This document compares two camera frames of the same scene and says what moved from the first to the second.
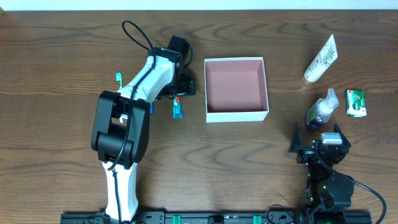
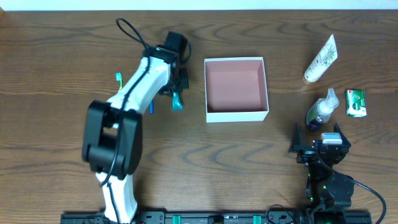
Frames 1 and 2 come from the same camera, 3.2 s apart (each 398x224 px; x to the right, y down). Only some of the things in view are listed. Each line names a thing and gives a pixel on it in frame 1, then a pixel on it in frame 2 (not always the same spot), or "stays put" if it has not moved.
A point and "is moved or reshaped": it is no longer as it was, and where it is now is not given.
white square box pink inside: [236, 89] stays put
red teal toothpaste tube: [177, 109] is moved or reshaped
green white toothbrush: [119, 78] stays put
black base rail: [225, 217] stays put
